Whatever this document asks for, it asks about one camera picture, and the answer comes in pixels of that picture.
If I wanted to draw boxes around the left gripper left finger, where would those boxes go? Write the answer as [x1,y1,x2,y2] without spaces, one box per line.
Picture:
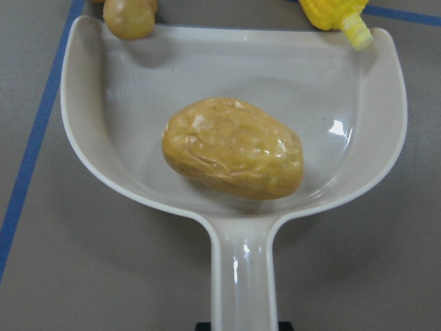
[194,322,212,331]

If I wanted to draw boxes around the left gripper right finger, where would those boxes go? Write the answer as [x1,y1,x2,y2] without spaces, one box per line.
[278,321,292,331]

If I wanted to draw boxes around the brown toy potato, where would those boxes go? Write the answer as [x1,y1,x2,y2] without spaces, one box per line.
[162,98,304,200]

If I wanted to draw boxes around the beige plastic dustpan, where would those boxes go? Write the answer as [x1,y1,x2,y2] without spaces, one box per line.
[60,14,409,331]

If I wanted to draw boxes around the tan toy ginger root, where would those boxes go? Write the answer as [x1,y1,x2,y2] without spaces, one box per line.
[90,0,158,41]

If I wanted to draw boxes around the yellow toy corn cob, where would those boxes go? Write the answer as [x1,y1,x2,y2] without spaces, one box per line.
[299,0,373,51]

